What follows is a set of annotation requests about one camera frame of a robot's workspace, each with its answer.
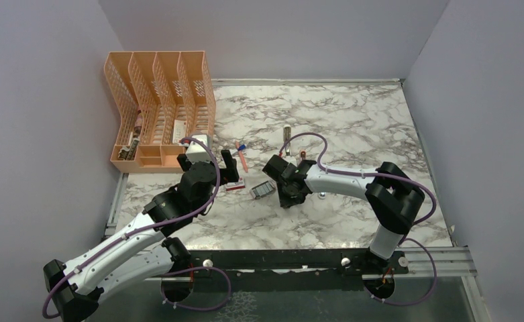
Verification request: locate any grey staple tray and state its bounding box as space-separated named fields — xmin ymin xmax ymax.
xmin=250 ymin=180 xmax=276 ymax=200

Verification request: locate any red staple box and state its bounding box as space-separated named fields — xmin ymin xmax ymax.
xmin=225 ymin=177 xmax=246 ymax=191

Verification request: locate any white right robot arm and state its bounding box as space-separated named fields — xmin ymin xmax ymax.
xmin=262 ymin=155 xmax=425 ymax=273

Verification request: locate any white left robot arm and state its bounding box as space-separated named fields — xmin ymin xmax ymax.
xmin=42 ymin=136 xmax=240 ymax=321

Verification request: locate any white card in organizer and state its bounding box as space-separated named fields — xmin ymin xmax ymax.
xmin=172 ymin=119 xmax=187 ymax=144

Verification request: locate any orange plastic file organizer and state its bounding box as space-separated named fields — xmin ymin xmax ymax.
xmin=103 ymin=51 xmax=216 ymax=174

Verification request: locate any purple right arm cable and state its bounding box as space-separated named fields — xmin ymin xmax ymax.
xmin=278 ymin=132 xmax=438 ymax=307

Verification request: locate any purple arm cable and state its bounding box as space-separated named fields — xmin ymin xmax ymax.
xmin=278 ymin=132 xmax=438 ymax=307
xmin=42 ymin=136 xmax=232 ymax=320

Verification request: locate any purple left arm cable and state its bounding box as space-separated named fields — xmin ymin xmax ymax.
xmin=42 ymin=136 xmax=232 ymax=320

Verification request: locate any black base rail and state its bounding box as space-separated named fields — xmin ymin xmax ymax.
xmin=99 ymin=238 xmax=408 ymax=295

